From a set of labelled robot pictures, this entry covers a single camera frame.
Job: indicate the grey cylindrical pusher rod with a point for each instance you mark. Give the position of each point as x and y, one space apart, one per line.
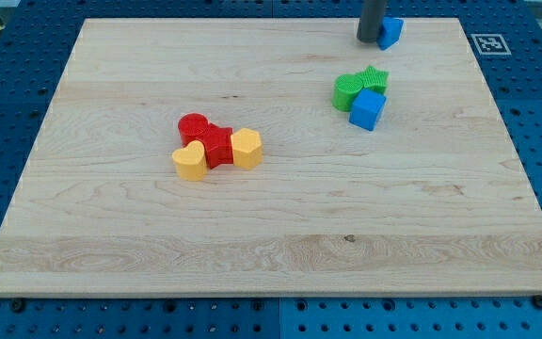
370 20

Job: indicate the blue triangle block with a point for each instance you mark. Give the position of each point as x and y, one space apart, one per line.
390 31

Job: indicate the green star block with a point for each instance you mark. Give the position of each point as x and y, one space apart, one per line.
374 79

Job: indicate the red star block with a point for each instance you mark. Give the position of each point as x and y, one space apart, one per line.
217 145

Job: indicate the green cylinder block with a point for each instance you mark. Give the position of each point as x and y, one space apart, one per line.
346 90

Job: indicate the blue cube block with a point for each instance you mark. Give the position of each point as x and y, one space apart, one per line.
367 109

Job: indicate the white fiducial marker tag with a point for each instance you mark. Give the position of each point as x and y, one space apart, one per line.
490 44

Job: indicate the yellow hexagon block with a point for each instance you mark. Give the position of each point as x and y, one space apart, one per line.
247 148

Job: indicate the light wooden board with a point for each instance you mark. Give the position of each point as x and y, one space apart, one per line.
433 202

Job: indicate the red cylinder block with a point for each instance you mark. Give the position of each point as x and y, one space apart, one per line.
191 126

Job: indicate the yellow heart block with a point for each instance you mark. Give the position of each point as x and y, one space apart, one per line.
190 161

